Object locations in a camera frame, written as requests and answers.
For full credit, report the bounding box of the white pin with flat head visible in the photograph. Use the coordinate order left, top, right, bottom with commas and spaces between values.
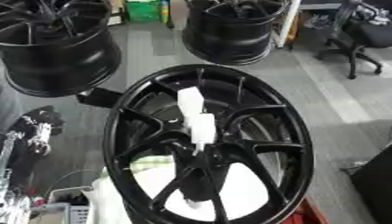
188, 112, 218, 156
176, 86, 207, 127

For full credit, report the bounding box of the large black spoked wheel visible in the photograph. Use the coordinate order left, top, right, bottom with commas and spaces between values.
101, 64, 316, 224

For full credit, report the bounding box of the black wheel rim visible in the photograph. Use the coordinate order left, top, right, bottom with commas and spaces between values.
0, 0, 124, 98
180, 0, 293, 67

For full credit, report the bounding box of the white plastic bag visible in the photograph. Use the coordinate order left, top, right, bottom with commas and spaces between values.
84, 154, 273, 224

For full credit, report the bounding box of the green crate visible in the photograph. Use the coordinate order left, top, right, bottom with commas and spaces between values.
123, 0, 165, 23

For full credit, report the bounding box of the red object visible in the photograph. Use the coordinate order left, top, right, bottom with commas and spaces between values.
282, 197, 330, 224

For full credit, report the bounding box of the white box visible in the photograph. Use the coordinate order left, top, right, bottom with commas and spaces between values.
45, 186, 98, 224

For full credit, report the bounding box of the black office chair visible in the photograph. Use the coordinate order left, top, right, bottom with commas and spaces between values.
315, 0, 392, 81

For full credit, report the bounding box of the black cabinet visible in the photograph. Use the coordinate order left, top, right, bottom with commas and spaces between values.
339, 142, 392, 224

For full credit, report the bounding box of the black wheel mount bracket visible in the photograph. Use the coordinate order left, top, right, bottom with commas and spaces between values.
74, 87, 126, 109

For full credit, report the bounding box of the white cable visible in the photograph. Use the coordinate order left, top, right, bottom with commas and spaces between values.
44, 168, 106, 200

